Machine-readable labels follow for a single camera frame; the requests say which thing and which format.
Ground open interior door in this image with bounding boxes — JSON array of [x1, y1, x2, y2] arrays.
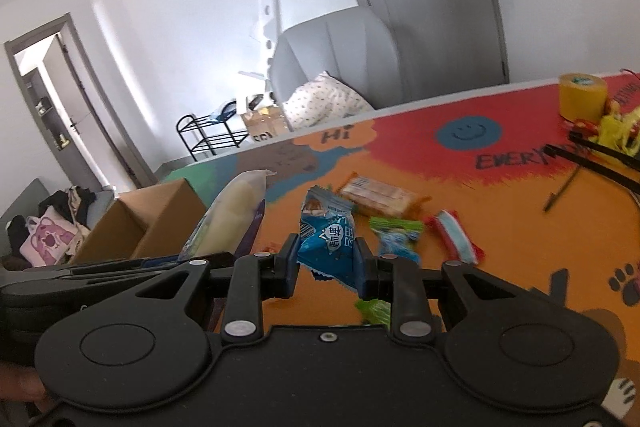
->
[[42, 34, 146, 188]]

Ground yellow tape roll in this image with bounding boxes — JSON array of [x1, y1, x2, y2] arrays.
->
[[558, 73, 610, 122]]

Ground pink bear tote bag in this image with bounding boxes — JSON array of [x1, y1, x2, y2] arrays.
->
[[19, 216, 91, 267]]

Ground black shoe rack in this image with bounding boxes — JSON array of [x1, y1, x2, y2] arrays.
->
[[176, 99, 251, 162]]

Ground colourful cartoon table mat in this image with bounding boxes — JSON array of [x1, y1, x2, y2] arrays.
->
[[190, 74, 640, 423]]

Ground red blue striped packet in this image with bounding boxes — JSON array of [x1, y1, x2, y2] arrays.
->
[[425, 210, 485, 265]]

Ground printed brown carton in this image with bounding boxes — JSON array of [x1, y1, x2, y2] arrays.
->
[[241, 104, 292, 142]]

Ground white dotted pillow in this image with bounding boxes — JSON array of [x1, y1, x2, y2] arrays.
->
[[282, 71, 376, 130]]

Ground brown cardboard box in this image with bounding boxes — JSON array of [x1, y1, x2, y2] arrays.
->
[[67, 178, 208, 265]]

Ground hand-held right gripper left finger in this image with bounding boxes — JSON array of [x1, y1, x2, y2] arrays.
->
[[100, 233, 302, 344]]

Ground long white snack packet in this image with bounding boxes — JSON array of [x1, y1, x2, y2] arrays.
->
[[179, 169, 277, 260]]

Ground blue snack packet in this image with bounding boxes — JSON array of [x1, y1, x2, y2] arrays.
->
[[297, 186, 358, 292]]

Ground grey sofa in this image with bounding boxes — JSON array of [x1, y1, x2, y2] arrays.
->
[[0, 178, 118, 270]]

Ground person's left hand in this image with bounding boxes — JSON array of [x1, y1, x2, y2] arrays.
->
[[0, 364, 52, 413]]

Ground yellow green wrapper bundle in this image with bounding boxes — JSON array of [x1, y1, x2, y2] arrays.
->
[[567, 104, 640, 158]]

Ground black metal stand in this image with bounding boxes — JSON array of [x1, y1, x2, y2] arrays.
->
[[544, 131, 640, 212]]

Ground grey shelf unit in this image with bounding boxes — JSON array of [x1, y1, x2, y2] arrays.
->
[[22, 67, 73, 152]]

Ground white board with holes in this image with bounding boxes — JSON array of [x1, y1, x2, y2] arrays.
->
[[239, 0, 280, 105]]

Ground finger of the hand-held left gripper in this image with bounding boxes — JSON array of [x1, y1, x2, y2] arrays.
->
[[0, 257, 193, 275], [60, 268, 168, 285]]

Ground grey door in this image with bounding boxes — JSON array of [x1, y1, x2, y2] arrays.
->
[[320, 0, 511, 110]]

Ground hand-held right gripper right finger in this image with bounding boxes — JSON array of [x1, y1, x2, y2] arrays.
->
[[354, 239, 557, 343]]

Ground grey chair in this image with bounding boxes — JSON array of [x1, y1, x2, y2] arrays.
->
[[270, 6, 401, 128]]

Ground green blue candy packet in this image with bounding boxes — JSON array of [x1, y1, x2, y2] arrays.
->
[[369, 216, 425, 264]]

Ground orange pastry packet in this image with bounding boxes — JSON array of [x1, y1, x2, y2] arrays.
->
[[336, 172, 432, 218]]

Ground dark and beige clothes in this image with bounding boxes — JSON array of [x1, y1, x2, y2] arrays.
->
[[7, 186, 98, 253]]

